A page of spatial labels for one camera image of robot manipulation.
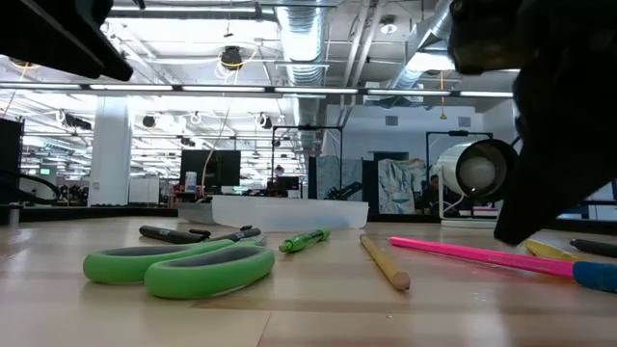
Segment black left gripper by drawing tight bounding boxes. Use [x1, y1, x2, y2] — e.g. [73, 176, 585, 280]
[0, 0, 134, 82]

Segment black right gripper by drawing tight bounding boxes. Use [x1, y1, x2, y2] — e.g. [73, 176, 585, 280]
[447, 0, 617, 246]

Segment yellow highlighter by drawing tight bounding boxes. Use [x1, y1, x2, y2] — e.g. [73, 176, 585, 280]
[523, 238, 587, 264]

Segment black click pen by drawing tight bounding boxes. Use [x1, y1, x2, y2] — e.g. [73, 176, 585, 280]
[206, 225, 263, 244]
[569, 237, 617, 258]

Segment yellow wooden pencil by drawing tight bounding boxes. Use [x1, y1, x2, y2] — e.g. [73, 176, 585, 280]
[359, 233, 413, 292]

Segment grey pen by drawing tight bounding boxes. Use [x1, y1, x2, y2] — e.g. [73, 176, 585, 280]
[139, 224, 212, 245]

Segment green handled scissors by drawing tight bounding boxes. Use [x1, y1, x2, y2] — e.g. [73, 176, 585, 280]
[82, 234, 277, 301]

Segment clear plastic supply box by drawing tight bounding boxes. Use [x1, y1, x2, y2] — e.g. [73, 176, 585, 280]
[176, 194, 370, 233]

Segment white building pillar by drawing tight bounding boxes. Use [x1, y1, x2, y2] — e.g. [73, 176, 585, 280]
[88, 94, 133, 207]

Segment black panel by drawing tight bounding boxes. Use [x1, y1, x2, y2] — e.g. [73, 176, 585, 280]
[0, 117, 25, 206]

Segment person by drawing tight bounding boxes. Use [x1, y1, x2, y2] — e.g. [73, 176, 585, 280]
[419, 173, 447, 214]

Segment blue white crumpled sheet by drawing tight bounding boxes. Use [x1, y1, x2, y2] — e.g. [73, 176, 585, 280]
[377, 158, 428, 215]

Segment ceiling light strip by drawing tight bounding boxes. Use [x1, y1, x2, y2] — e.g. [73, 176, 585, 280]
[0, 81, 515, 99]

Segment black ceiling fixture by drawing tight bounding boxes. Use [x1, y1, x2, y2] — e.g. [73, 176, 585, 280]
[220, 45, 244, 71]

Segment white cabinet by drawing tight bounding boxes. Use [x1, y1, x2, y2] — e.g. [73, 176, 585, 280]
[127, 176, 161, 205]

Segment black computer monitor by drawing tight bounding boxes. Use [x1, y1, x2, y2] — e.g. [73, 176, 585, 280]
[179, 149, 242, 195]

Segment silver ceiling duct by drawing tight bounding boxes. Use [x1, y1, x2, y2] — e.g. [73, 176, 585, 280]
[385, 0, 459, 105]
[275, 0, 330, 155]

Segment black aluminium table frame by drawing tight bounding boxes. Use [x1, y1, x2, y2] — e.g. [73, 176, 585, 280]
[0, 204, 617, 236]

